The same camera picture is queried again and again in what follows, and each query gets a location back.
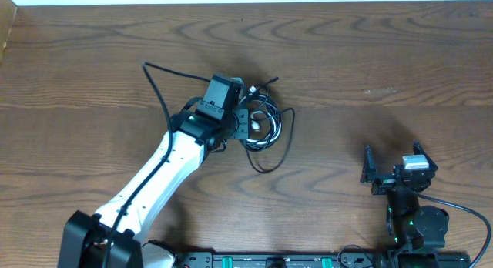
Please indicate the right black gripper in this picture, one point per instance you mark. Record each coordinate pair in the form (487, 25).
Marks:
(390, 180)

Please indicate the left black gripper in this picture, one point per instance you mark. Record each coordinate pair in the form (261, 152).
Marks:
(242, 125)

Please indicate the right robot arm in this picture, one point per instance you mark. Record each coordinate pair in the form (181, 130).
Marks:
(418, 231)

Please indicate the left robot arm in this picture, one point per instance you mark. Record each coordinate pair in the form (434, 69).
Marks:
(114, 236)

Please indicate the cardboard panel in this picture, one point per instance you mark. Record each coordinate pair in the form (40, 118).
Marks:
(8, 11)

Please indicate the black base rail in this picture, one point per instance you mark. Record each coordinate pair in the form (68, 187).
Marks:
(332, 260)

